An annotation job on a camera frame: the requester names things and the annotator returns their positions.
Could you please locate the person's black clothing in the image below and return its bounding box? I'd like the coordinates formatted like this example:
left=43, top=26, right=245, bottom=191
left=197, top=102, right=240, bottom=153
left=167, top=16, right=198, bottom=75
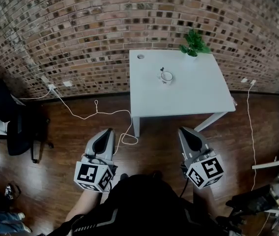
left=53, top=173, right=229, bottom=236

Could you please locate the white side table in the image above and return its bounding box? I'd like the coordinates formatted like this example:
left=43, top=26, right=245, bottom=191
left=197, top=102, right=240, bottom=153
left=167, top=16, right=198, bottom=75
left=251, top=153, right=279, bottom=216

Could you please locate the black metal stand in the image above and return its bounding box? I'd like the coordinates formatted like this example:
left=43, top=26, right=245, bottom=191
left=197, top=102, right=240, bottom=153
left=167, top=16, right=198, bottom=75
left=224, top=184, right=279, bottom=229

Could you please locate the black office chair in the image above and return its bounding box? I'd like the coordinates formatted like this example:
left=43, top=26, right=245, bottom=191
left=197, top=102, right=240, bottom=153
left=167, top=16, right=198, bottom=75
left=0, top=77, right=55, bottom=164

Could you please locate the green potted plant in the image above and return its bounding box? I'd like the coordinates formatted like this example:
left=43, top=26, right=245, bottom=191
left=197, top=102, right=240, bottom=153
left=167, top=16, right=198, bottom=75
left=179, top=29, right=212, bottom=61

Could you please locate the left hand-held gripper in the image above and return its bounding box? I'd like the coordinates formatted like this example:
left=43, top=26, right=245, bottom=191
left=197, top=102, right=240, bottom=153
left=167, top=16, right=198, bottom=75
left=73, top=128, right=117, bottom=194

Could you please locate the person's left forearm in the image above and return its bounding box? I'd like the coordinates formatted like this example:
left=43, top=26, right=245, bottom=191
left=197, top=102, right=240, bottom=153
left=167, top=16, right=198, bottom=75
left=65, top=187, right=104, bottom=221

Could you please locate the white cup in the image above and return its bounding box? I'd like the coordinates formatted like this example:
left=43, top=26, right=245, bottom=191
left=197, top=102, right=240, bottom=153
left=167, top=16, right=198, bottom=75
left=157, top=70, right=175, bottom=87

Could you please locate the black camera gear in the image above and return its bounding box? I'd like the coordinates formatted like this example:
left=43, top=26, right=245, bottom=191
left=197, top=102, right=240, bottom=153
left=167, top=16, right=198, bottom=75
left=0, top=182, right=22, bottom=202

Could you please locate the knotted white cable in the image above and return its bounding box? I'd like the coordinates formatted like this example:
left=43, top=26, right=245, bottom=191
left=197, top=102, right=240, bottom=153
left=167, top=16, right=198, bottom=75
left=18, top=86, right=140, bottom=155

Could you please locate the straight white charger cable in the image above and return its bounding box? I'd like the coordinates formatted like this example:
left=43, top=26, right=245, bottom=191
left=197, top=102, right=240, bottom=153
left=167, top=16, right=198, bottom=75
left=246, top=83, right=258, bottom=192

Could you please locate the person's right forearm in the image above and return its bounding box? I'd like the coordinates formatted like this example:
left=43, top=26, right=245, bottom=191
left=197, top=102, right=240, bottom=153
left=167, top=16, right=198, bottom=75
left=192, top=185, right=217, bottom=216

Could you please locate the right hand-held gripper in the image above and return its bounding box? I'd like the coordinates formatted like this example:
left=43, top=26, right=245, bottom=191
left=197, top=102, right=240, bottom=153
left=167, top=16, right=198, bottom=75
left=177, top=126, right=226, bottom=191

